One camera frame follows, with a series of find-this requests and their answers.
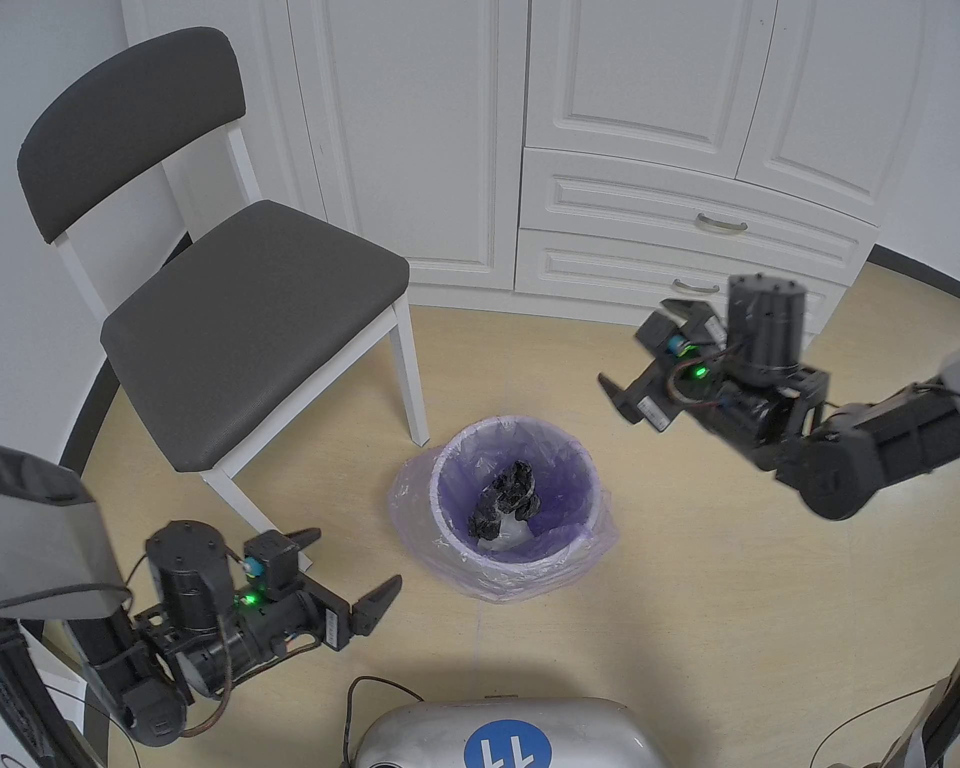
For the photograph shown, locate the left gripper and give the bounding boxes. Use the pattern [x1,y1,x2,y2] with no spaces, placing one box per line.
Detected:
[240,527,402,663]

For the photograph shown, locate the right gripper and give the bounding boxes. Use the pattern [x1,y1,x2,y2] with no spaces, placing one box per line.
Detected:
[597,298,740,444]

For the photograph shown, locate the white printed wrapper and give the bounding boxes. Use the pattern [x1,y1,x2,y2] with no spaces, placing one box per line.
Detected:
[487,510,535,552]

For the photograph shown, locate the purple plastic bag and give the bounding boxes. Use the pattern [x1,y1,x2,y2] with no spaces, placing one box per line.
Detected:
[387,414,620,605]

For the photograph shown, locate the black plastic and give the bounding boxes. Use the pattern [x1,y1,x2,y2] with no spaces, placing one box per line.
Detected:
[468,461,541,540]

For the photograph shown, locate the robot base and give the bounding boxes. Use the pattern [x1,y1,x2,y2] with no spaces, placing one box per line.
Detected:
[352,697,669,768]

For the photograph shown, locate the white trash bin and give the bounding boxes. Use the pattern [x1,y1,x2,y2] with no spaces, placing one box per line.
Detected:
[429,420,603,564]

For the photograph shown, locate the white wardrobe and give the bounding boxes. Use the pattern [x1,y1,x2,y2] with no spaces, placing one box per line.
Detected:
[120,0,927,352]

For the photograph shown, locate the grey and white chair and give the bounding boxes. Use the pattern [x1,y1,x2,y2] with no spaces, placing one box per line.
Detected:
[16,26,430,573]

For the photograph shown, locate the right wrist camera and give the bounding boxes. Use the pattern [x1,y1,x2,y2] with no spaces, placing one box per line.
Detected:
[636,307,727,365]

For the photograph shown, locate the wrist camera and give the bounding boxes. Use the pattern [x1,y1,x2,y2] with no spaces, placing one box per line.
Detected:
[241,531,303,605]
[636,307,727,365]

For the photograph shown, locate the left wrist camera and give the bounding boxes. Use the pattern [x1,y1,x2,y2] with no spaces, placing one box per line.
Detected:
[241,531,303,605]

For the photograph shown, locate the black cable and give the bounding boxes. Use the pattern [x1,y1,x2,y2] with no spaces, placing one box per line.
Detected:
[813,678,942,768]
[341,675,429,768]

